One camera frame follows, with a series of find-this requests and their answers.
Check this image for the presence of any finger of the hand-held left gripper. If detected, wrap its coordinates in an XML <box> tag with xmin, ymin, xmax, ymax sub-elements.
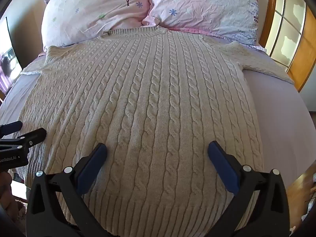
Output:
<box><xmin>0</xmin><ymin>121</ymin><xmax>23</xmax><ymax>136</ymax></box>
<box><xmin>0</xmin><ymin>128</ymin><xmax>47</xmax><ymax>151</ymax></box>

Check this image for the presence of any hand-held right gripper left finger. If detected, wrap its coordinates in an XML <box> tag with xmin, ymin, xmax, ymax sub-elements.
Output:
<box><xmin>26</xmin><ymin>143</ymin><xmax>109</xmax><ymax>237</ymax></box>

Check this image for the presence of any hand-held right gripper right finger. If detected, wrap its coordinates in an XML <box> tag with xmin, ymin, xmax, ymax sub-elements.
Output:
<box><xmin>207</xmin><ymin>141</ymin><xmax>290</xmax><ymax>237</ymax></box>

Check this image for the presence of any beige cable-knit sweater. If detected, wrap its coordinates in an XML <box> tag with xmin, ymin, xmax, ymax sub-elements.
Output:
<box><xmin>13</xmin><ymin>26</ymin><xmax>295</xmax><ymax>237</ymax></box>

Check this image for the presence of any person's left hand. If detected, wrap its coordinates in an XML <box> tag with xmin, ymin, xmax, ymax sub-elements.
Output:
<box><xmin>0</xmin><ymin>171</ymin><xmax>12</xmax><ymax>199</ymax></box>

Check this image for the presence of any dark flat screen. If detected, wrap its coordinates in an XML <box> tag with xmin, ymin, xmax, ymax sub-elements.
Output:
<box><xmin>0</xmin><ymin>17</ymin><xmax>23</xmax><ymax>97</ymax></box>

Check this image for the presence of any pink tree print pillow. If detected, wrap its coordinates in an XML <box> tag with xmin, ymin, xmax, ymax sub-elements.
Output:
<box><xmin>41</xmin><ymin>0</ymin><xmax>151</xmax><ymax>52</ymax></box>

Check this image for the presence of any wooden framed glass panel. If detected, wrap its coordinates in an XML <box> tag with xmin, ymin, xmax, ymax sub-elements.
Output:
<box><xmin>258</xmin><ymin>0</ymin><xmax>316</xmax><ymax>93</ymax></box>

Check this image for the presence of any pink floral pillow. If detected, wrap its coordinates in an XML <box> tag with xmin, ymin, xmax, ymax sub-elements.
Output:
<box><xmin>142</xmin><ymin>0</ymin><xmax>268</xmax><ymax>52</ymax></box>

